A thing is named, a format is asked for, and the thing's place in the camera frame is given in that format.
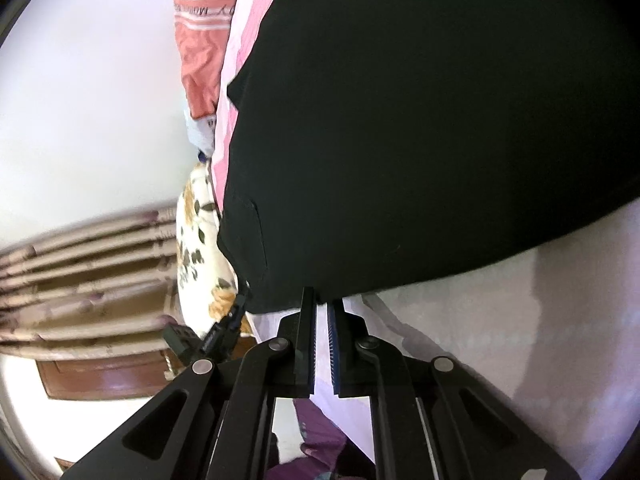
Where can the floral cream pillow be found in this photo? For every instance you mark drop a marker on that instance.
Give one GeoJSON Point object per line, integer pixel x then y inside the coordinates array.
{"type": "Point", "coordinates": [207, 284]}

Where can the brown wooden bed frame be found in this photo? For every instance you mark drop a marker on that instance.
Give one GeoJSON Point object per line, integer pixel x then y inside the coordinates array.
{"type": "Point", "coordinates": [118, 378]}

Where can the black pants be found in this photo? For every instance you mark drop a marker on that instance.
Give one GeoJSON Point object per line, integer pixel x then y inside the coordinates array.
{"type": "Point", "coordinates": [382, 143]}

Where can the beige floral curtain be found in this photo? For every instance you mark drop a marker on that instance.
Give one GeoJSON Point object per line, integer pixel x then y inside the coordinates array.
{"type": "Point", "coordinates": [101, 290]}

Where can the orange plaid folded quilt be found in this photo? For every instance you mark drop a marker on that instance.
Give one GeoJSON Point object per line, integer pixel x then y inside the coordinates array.
{"type": "Point", "coordinates": [202, 29]}

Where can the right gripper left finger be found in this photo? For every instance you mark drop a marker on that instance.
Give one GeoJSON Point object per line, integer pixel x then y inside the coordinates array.
{"type": "Point", "coordinates": [214, 420]}

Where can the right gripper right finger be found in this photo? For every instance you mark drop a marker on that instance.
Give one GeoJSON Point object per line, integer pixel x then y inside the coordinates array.
{"type": "Point", "coordinates": [433, 419]}

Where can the pink striped bed sheet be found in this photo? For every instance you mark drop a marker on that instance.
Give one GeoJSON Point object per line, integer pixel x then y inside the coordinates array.
{"type": "Point", "coordinates": [553, 331]}

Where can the purple cloth below bed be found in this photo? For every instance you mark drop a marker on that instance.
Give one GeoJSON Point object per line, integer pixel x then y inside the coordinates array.
{"type": "Point", "coordinates": [304, 443]}

